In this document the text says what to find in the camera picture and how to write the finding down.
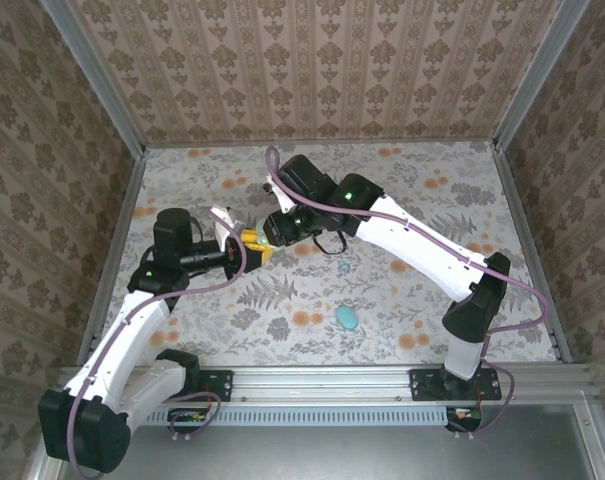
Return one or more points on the pale mint earbud charging case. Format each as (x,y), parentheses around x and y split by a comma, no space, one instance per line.
(263,241)

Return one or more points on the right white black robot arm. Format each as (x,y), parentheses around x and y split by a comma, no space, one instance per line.
(422,245)

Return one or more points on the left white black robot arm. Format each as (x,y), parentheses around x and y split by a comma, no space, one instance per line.
(137,325)

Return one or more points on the blue earbud charging case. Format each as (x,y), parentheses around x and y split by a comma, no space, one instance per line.
(346,318)

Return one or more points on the floral patterned table cover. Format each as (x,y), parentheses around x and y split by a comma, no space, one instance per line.
(432,165)

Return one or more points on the grey sheet metal panel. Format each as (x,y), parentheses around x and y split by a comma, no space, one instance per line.
(332,455)

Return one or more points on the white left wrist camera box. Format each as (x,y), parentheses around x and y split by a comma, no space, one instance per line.
(223,231)

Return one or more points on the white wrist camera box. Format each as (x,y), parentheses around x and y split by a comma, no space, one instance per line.
(223,231)
(283,200)

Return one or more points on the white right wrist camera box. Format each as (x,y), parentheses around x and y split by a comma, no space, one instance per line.
(283,200)

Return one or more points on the aluminium table side rail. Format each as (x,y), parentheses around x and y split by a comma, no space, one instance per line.
(518,210)
(125,210)

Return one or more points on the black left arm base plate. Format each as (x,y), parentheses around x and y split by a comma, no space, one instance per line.
(217,385)

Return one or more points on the long aluminium mounting rail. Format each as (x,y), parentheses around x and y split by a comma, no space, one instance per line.
(322,382)

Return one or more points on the aluminium corner post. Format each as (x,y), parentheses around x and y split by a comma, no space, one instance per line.
(100,85)
(537,75)

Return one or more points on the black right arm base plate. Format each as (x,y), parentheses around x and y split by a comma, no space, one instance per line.
(424,385)

